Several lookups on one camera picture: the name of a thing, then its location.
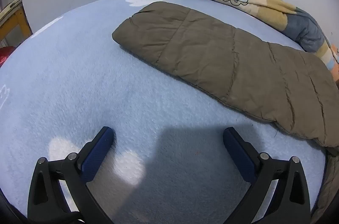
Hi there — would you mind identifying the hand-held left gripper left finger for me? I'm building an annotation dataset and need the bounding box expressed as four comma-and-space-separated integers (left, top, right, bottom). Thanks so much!
27, 127, 115, 224

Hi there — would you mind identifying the red plastic bag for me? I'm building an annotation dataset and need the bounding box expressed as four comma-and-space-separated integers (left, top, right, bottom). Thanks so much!
0, 46, 17, 68

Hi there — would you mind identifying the light blue cloud-print bed sheet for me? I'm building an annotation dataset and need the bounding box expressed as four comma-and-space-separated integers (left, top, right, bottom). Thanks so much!
0, 0, 329, 224

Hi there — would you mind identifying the yellow wooden side table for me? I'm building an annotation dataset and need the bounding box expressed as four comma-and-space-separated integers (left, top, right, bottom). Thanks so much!
0, 0, 33, 51

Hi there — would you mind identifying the olive quilted puffer jacket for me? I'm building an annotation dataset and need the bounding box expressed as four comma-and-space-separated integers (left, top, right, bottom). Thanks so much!
112, 1, 339, 223

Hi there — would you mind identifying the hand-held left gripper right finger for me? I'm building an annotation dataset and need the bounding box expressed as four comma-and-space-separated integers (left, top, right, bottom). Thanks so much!
223, 127, 311, 224

